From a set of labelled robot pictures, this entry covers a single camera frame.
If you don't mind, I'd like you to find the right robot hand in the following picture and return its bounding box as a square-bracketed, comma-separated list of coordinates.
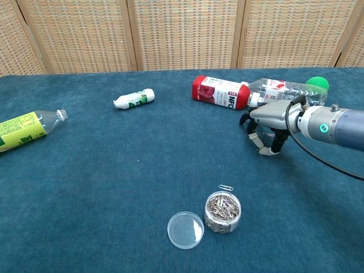
[239, 95, 307, 156]

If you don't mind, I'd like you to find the heap of paper clips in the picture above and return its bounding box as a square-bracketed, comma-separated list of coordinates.
[205, 193, 240, 221]

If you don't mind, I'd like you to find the jar of paper clips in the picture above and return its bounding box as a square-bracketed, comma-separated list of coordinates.
[203, 191, 242, 235]

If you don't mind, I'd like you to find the clear water bottle red label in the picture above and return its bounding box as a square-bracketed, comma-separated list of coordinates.
[248, 77, 328, 109]

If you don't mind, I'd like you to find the green ball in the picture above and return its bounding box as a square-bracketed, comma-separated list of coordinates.
[305, 76, 330, 92]

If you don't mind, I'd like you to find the red juice bottle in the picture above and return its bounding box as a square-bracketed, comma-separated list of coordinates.
[192, 75, 260, 111]

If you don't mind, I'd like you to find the woven bamboo screen panel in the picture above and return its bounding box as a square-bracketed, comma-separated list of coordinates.
[121, 0, 245, 71]
[0, 0, 48, 77]
[16, 0, 143, 75]
[329, 0, 364, 68]
[231, 0, 362, 69]

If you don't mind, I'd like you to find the small white plastic bottle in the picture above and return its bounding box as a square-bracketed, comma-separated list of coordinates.
[113, 88, 156, 110]

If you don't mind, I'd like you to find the clear round plastic lid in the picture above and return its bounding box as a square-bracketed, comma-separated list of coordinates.
[167, 210, 205, 250]

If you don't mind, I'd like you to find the blue felt table cloth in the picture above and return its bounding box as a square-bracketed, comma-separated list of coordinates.
[0, 67, 364, 273]

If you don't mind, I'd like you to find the green yellow label plastic bottle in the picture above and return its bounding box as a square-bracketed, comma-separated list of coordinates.
[0, 109, 69, 153]

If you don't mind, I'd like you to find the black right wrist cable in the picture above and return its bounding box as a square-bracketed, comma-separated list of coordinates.
[285, 95, 364, 182]

